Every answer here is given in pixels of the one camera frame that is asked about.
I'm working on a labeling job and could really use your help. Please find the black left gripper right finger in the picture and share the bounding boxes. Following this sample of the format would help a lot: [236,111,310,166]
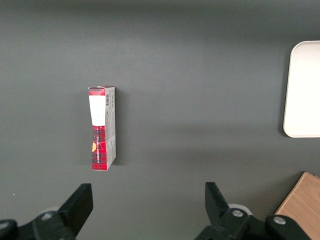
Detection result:
[192,181,311,240]

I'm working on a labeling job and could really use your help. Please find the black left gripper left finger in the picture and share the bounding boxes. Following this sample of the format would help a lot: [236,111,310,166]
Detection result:
[0,182,94,240]

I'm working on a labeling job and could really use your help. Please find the cream rectangular tray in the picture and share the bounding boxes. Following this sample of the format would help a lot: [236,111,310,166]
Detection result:
[282,40,320,139]

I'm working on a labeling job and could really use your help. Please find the red and white carton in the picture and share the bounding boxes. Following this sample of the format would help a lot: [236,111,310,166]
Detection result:
[87,85,117,173]

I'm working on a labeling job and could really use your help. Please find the wooden two-drawer cabinet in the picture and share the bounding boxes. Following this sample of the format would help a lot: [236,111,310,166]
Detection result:
[273,171,320,240]

